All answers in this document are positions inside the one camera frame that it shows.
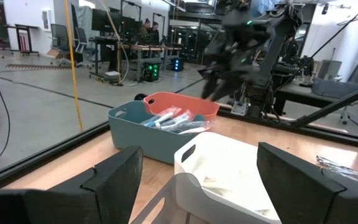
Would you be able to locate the orange plastic bin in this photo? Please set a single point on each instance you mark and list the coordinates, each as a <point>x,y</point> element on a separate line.
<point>179,99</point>

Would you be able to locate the white plastic bin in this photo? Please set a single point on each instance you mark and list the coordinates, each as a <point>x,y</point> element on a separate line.
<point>228,155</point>

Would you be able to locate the silver nail clipper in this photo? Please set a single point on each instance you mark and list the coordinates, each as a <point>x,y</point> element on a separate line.
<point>343,169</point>

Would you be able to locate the black computer monitor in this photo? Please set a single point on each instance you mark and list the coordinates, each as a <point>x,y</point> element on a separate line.
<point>101,20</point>

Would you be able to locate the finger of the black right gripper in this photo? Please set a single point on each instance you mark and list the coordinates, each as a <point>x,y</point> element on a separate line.
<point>209,88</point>
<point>225,90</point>

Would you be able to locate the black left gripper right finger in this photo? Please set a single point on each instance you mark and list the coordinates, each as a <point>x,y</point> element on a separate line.
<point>315,202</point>

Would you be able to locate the grey office chair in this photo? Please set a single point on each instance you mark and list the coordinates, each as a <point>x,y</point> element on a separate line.
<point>84,43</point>
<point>61,40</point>

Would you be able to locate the grey tub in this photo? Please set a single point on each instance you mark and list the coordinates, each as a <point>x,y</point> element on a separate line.
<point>337,88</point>

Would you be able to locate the cotton balls clear bag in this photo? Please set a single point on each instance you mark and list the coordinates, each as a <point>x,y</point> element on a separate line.
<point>216,186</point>

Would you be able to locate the teal plastic bin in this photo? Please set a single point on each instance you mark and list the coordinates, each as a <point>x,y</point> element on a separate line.
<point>135,137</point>

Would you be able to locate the person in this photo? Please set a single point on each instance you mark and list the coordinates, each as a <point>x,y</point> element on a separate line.
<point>154,31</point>
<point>145,29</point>

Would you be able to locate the blue toothbrush clear pack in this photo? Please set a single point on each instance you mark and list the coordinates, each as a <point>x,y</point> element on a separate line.
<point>194,128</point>
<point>182,119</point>

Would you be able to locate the green lit computer tower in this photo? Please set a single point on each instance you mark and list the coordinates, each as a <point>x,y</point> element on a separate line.
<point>151,71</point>

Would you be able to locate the black small table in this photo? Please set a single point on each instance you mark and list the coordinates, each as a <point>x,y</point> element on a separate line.
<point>23,28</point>

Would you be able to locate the grey translucent plastic bin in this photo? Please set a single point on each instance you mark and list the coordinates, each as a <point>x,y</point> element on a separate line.
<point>166,205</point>

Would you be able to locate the wooden workbench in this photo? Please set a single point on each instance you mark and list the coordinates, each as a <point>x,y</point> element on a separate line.
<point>148,48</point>

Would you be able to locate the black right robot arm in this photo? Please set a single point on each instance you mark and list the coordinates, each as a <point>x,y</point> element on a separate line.
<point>275,56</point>

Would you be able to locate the blue lit computer tower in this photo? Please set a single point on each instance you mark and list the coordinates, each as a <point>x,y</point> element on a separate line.
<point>177,64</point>

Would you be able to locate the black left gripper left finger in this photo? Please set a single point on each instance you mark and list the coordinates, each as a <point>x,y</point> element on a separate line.
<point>57,205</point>

